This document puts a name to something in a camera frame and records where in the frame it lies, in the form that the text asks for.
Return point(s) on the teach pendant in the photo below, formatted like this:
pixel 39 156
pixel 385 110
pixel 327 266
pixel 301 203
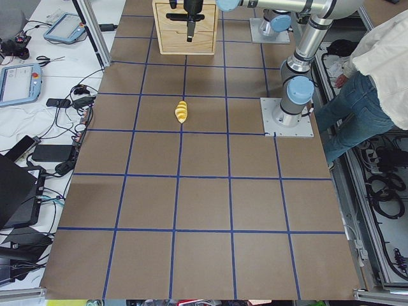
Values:
pixel 67 29
pixel 20 84

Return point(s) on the black power brick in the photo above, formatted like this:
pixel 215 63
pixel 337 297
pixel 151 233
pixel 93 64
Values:
pixel 52 153

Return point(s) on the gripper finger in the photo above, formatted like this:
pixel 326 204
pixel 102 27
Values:
pixel 190 28

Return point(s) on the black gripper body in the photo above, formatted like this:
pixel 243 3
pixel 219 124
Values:
pixel 194 6

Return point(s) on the far teach pendant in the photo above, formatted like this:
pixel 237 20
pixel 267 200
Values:
pixel 67 29

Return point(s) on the aluminium frame post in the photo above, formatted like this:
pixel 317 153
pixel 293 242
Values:
pixel 91 25

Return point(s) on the wooden drawer cabinet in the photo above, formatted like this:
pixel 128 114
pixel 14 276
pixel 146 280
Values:
pixel 161 8

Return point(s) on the toy bread loaf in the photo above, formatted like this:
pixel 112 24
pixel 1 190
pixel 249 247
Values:
pixel 181 112

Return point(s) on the black laptop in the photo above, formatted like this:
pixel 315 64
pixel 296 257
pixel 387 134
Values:
pixel 21 188

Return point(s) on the person in white shirt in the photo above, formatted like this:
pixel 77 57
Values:
pixel 373 89

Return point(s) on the black drawer handle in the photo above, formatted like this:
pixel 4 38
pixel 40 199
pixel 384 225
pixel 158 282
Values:
pixel 185 17

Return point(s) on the near teach pendant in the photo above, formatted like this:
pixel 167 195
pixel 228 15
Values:
pixel 20 84

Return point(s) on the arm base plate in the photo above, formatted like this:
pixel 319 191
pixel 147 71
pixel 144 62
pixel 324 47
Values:
pixel 281 38
pixel 280 124

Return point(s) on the scissors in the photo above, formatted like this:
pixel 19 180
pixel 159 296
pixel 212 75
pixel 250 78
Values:
pixel 44 60

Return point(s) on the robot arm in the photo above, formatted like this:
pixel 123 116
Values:
pixel 298 89
pixel 274 22

